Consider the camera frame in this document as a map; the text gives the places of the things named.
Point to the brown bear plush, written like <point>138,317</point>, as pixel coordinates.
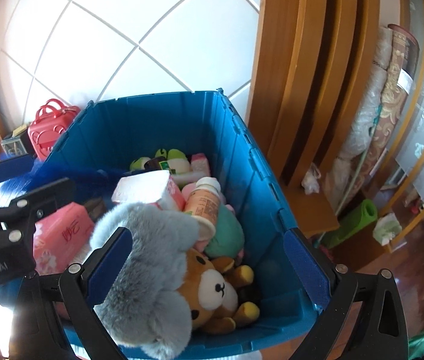
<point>210,289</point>

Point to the red bear suitcase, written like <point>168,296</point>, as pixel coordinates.
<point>51,120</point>

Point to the green round plush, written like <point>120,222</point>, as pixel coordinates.
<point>228,240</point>

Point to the pink tissue pack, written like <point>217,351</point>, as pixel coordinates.
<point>59,237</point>

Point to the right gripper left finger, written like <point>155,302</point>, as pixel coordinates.
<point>37,331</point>

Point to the rolled patterned carpet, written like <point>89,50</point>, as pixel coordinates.
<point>402,64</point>

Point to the grey fluffy plush toy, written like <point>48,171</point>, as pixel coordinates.
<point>143,308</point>

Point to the dark green gift box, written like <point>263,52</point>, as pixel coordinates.
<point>18,142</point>

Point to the white tissue pack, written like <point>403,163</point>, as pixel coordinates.
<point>152,188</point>

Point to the blue plastic crate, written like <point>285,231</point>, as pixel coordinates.
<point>289,285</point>

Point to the blue feather duster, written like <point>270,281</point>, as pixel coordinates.
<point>89,182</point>

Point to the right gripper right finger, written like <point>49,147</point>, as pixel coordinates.
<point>380,329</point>

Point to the wooden bedside table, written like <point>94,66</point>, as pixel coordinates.
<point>312,212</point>

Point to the white medicine bottle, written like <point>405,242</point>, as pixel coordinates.
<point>203,205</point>

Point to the green frog plush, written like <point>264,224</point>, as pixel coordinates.
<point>173,160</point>

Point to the green yoga mat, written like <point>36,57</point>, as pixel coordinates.
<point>360,217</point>

